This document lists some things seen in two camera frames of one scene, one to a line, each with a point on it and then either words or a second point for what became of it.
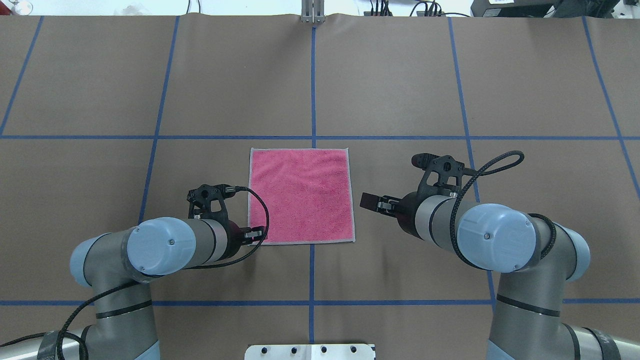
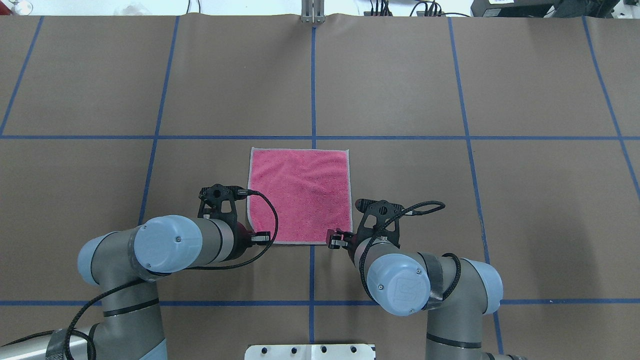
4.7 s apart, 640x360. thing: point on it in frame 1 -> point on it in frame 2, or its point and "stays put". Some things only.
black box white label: (514, 8) stays put
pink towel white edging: (308, 192) stays put
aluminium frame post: (312, 11) stays put
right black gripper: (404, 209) -> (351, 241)
